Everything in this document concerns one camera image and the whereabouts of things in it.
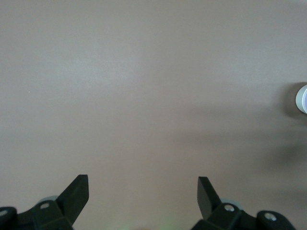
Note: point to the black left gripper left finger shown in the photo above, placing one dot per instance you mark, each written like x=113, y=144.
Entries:
x=69, y=206

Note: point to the white bowl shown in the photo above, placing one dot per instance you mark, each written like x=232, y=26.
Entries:
x=298, y=100

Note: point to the blue bowl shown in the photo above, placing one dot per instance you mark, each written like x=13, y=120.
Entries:
x=305, y=100

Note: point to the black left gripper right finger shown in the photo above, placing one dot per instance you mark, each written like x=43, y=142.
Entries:
x=211, y=206

